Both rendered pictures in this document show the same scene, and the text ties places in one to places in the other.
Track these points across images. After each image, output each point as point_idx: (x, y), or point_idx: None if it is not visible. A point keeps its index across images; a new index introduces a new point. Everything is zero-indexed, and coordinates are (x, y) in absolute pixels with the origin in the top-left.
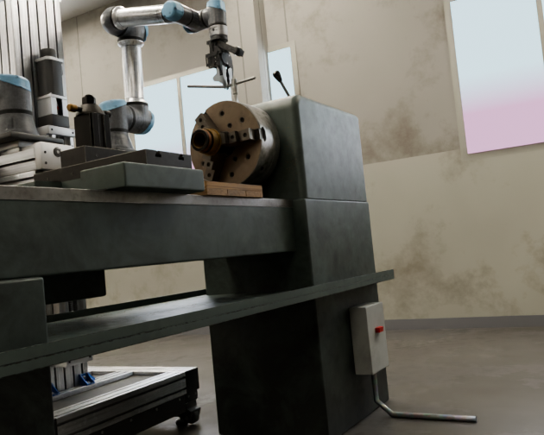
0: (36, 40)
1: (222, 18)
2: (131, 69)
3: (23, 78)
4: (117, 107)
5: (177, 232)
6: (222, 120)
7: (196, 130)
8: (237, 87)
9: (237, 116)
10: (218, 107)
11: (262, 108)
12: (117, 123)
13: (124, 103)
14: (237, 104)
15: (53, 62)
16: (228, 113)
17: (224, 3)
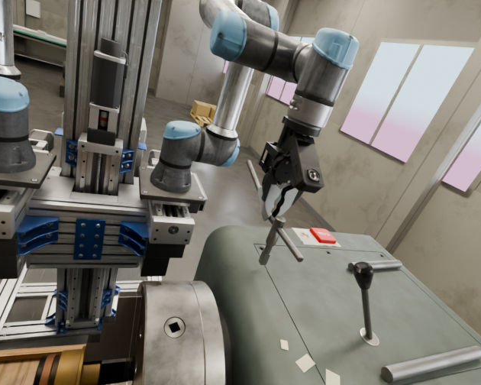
0: (109, 21)
1: (323, 87)
2: (227, 88)
3: None
4: (175, 139)
5: None
6: (138, 341)
7: (38, 364)
8: (276, 237)
9: (137, 382)
10: (143, 315)
11: (246, 352)
12: (169, 157)
13: (190, 134)
14: (142, 368)
15: (102, 62)
16: (140, 349)
17: (351, 48)
